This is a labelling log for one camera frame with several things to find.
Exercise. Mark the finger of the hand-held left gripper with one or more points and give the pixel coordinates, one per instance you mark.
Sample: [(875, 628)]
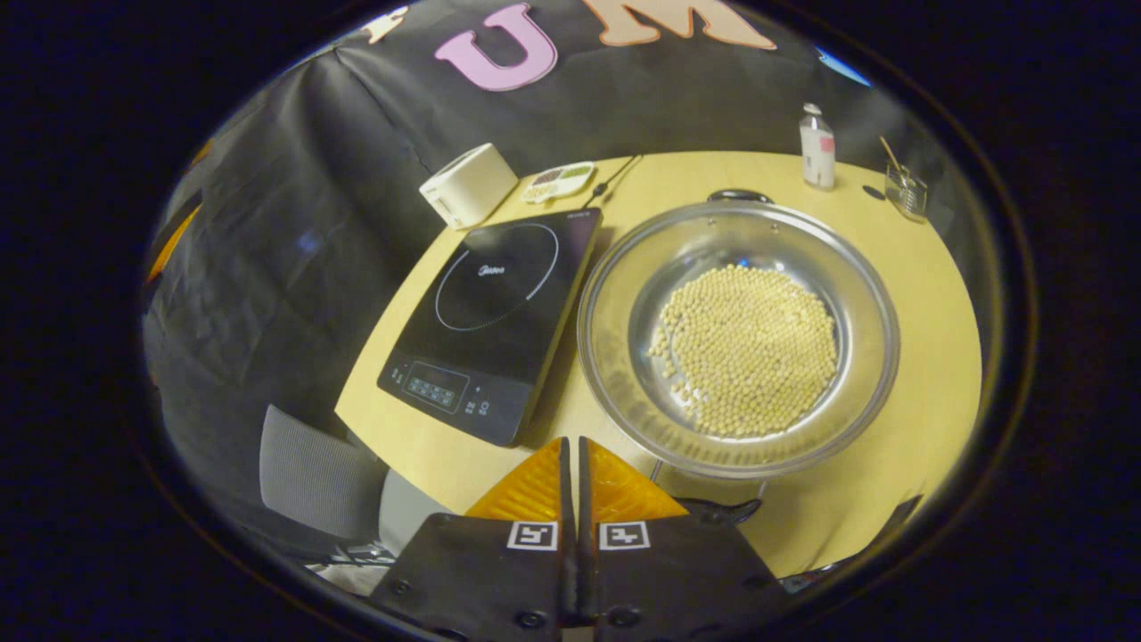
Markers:
[(171, 245)]

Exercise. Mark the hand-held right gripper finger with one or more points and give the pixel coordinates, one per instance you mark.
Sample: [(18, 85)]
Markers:
[(586, 571), (567, 571)]

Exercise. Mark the stainless steel pot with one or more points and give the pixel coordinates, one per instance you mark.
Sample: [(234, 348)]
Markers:
[(624, 357)]

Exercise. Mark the black induction cooktop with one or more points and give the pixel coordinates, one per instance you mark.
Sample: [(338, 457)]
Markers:
[(490, 330)]

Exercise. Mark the grey chair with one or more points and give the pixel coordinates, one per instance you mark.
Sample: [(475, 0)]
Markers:
[(321, 473)]

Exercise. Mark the pile of soybeans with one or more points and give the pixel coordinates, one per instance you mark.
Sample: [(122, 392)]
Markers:
[(749, 348)]

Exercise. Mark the white toaster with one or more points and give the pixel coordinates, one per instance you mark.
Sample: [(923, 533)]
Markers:
[(468, 185)]

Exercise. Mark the white divided bean dish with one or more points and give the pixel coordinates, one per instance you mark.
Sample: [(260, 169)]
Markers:
[(557, 181)]

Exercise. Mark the clear bottle with pink label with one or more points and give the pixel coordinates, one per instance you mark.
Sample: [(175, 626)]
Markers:
[(817, 152)]

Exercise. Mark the clear glass holder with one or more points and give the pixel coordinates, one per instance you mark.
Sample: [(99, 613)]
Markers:
[(906, 194)]

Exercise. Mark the wooden stick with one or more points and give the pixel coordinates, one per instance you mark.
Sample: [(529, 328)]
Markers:
[(890, 152)]

